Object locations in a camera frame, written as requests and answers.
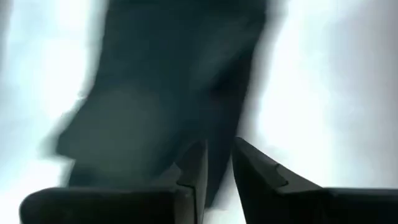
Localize dark denim jeans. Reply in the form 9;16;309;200
40;0;271;208

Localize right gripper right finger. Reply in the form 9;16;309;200
231;136;398;224

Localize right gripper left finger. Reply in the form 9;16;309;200
19;138;208;224

